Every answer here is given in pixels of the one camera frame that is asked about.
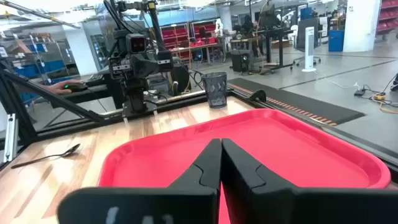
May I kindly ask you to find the small black frame clamp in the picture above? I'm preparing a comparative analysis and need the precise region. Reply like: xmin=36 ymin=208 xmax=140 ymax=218
xmin=248 ymin=89 xmax=267 ymax=103

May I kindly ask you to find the black computer tower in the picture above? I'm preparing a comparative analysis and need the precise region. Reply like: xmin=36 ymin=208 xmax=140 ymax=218
xmin=231 ymin=49 xmax=251 ymax=74

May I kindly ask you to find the yellow floor cable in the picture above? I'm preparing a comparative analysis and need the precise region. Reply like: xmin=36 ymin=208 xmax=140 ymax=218
xmin=371 ymin=92 xmax=398 ymax=114

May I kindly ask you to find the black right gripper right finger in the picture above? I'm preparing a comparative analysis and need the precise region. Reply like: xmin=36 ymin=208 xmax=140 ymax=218
xmin=221 ymin=138 xmax=398 ymax=224

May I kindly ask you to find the black standing desk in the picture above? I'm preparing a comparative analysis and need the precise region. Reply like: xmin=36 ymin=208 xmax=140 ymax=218
xmin=229 ymin=26 xmax=295 ymax=75

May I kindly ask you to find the dark patterned translucent cup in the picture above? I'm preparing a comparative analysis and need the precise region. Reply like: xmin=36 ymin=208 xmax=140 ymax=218
xmin=201 ymin=71 xmax=228 ymax=109

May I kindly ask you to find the blue bin storage shelf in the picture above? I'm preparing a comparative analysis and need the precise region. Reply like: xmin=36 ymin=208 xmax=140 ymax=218
xmin=14 ymin=34 xmax=79 ymax=85

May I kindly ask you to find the silver aluminium bracket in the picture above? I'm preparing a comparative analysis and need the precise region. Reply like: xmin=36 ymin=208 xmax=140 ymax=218
xmin=2 ymin=113 xmax=18 ymax=163

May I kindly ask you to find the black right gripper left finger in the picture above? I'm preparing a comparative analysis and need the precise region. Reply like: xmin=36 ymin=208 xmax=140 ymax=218
xmin=57 ymin=138 xmax=223 ymax=224

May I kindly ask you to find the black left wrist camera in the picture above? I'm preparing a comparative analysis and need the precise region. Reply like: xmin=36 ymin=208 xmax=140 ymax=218
xmin=126 ymin=33 xmax=147 ymax=54

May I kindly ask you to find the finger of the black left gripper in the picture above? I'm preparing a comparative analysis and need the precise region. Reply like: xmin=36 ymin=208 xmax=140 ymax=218
xmin=132 ymin=56 xmax=146 ymax=78
xmin=145 ymin=55 xmax=159 ymax=78

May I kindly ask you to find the red plastic tray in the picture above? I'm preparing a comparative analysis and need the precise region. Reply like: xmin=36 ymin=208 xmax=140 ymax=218
xmin=98 ymin=108 xmax=392 ymax=224

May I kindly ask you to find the black hazard-striped floor mat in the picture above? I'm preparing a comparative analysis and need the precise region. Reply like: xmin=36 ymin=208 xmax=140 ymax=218
xmin=228 ymin=77 xmax=366 ymax=127

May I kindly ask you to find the white tower fan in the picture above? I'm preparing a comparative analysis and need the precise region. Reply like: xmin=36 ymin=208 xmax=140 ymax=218
xmin=301 ymin=26 xmax=317 ymax=73

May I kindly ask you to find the blue bin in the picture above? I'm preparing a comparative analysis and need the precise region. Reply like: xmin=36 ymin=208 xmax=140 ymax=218
xmin=328 ymin=29 xmax=345 ymax=53

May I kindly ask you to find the person's hand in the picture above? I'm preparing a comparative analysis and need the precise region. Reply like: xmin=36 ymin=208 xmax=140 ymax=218
xmin=39 ymin=79 xmax=85 ymax=96

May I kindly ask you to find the dark metal spoon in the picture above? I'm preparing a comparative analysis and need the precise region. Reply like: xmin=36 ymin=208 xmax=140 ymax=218
xmin=11 ymin=142 xmax=81 ymax=170

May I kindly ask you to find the dark grey desk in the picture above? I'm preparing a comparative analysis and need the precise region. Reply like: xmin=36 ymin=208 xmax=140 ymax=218
xmin=51 ymin=73 xmax=125 ymax=109

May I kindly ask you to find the grey office chair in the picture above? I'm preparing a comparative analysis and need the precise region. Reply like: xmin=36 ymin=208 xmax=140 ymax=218
xmin=294 ymin=17 xmax=322 ymax=68

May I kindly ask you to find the black computer mouse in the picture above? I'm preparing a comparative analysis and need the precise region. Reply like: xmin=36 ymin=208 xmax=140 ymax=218
xmin=63 ymin=83 xmax=89 ymax=93

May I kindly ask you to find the red bin shelving rack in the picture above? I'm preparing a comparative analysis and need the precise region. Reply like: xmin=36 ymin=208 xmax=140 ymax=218
xmin=160 ymin=20 xmax=218 ymax=60
xmin=376 ymin=0 xmax=398 ymax=35

